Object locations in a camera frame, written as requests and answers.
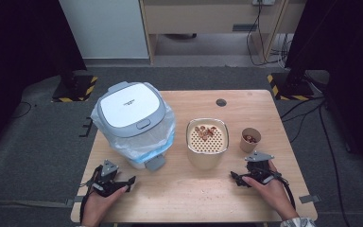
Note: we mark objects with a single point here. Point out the person's left hand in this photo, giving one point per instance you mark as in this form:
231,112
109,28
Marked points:
96,209

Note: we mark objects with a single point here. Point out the person's right hand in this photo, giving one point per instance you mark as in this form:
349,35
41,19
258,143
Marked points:
274,195

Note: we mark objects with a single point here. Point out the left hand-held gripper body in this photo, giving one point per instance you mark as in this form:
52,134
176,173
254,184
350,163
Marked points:
105,183

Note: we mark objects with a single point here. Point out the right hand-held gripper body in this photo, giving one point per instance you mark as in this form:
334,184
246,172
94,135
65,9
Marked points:
260,171

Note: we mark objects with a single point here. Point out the pile of red-brown food scraps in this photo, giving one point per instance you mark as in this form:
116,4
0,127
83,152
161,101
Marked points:
204,132

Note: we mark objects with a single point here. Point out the clear plastic trash bag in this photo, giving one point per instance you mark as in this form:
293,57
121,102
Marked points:
157,138

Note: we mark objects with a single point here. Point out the black curtain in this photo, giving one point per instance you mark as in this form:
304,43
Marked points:
343,47
19,47

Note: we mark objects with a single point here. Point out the red food scraps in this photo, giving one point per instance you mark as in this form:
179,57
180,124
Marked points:
250,138

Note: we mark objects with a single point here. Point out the beige container with perforated insert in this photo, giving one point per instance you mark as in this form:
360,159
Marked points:
205,159

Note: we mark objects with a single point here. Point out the white cabinet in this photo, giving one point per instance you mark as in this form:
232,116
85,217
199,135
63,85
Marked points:
104,28

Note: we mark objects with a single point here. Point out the brown paper cup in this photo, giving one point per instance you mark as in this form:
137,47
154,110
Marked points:
247,147

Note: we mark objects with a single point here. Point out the white power strip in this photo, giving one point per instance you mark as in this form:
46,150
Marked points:
263,2

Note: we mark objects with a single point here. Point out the white grey pedal trash can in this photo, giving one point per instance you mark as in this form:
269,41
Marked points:
129,105

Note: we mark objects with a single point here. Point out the black stand base striped edge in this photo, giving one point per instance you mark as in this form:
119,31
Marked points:
291,88
75,90

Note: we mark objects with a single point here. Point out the grey tape strip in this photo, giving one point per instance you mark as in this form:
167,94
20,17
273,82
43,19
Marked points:
309,199
75,200

